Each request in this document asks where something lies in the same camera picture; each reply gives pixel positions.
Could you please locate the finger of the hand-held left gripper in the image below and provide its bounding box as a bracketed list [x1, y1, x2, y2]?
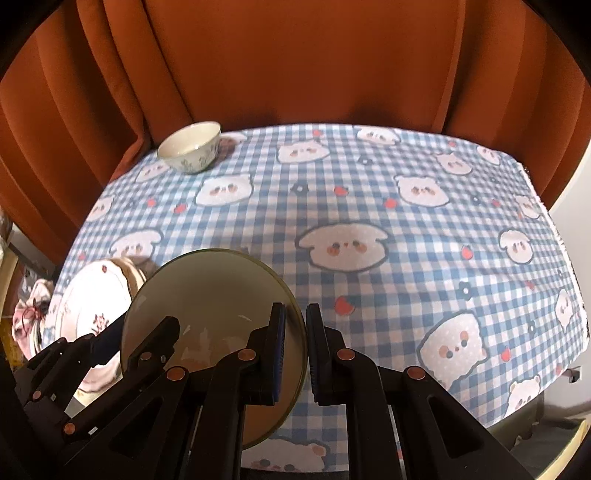
[59, 316, 182, 439]
[16, 320, 124, 409]

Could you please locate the pink scalloped plate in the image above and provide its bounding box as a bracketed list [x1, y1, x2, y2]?
[55, 259, 139, 398]

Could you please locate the olive rimmed plate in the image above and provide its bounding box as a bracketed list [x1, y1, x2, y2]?
[119, 248, 309, 450]

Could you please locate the white floral bowl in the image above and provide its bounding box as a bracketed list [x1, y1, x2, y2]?
[157, 121, 222, 175]

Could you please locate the blue checked bear tablecloth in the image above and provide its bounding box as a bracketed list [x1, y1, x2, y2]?
[44, 122, 589, 474]

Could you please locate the cream box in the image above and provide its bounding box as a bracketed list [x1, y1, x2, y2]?
[536, 415, 589, 480]

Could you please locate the orange curtain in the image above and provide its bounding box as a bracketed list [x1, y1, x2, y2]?
[0, 0, 591, 266]

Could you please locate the pink white cloth bundle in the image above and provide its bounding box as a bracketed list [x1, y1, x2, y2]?
[11, 277, 56, 344]

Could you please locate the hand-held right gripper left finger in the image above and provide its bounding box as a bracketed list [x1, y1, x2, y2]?
[64, 302, 287, 480]

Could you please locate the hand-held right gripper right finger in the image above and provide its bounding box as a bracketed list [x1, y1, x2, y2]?
[305, 303, 502, 480]

